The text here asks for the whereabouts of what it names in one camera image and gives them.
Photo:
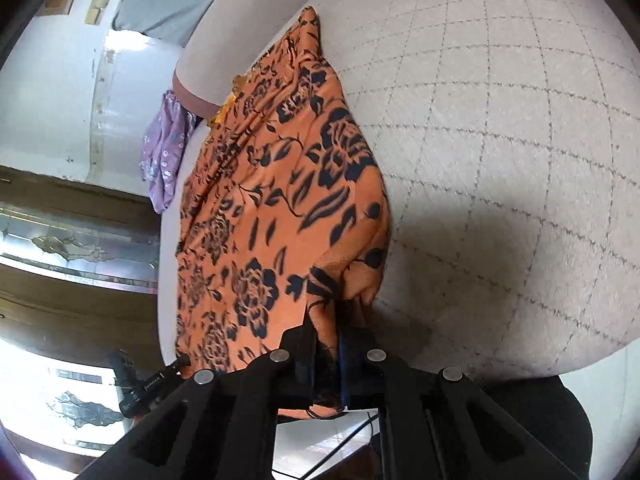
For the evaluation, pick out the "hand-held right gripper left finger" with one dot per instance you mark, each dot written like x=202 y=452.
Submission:
x=302 y=360

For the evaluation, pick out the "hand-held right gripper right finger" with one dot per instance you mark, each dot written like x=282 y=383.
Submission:
x=351 y=370

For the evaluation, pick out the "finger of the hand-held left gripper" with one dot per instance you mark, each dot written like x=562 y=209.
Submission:
x=181 y=364

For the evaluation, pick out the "orange black floral garment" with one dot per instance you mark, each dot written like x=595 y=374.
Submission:
x=280 y=200

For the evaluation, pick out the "wooden door with patterned glass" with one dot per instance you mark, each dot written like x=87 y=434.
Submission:
x=65 y=280

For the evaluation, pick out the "purple floral cloth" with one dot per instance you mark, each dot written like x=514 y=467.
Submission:
x=162 y=150

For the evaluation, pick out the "pale quilted bed cover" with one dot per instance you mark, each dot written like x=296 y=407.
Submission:
x=490 y=160

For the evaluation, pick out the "pink cushion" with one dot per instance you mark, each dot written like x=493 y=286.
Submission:
x=220 y=60

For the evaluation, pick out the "grey cloth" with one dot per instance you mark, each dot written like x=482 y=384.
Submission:
x=170 y=0

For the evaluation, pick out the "tan wall plate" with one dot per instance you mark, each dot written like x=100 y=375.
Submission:
x=99 y=4

